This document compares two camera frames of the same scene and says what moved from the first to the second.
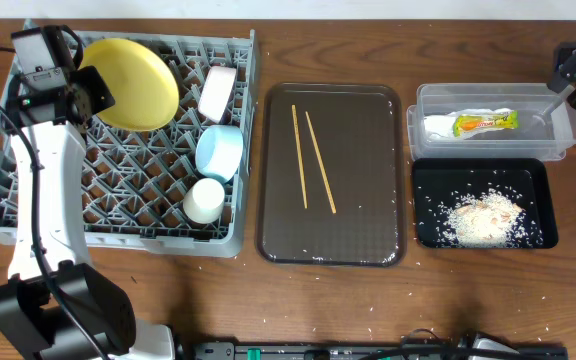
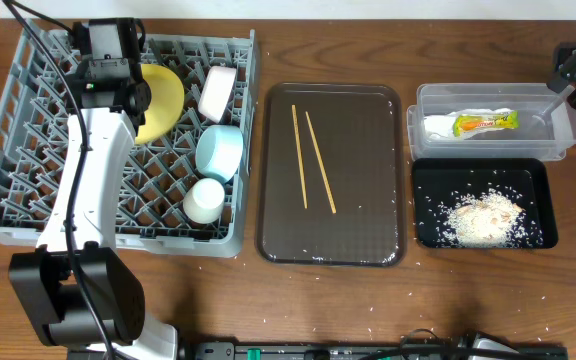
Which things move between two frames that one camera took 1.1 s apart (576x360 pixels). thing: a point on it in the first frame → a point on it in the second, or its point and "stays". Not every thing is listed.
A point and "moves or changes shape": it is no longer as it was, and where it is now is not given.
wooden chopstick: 300,157 stays
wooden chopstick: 333,209 stays
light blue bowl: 219,151 stays
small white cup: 204,202 stays
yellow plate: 144,90 moves or changes shape
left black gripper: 97,89 → 106,66
